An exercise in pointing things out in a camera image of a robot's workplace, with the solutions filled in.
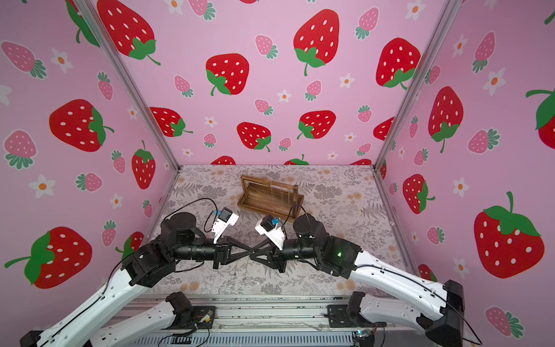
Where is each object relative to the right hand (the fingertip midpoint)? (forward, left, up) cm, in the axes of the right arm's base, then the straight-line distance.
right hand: (255, 249), depth 61 cm
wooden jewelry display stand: (+39, +1, -28) cm, 48 cm away
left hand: (-2, +1, +2) cm, 3 cm away
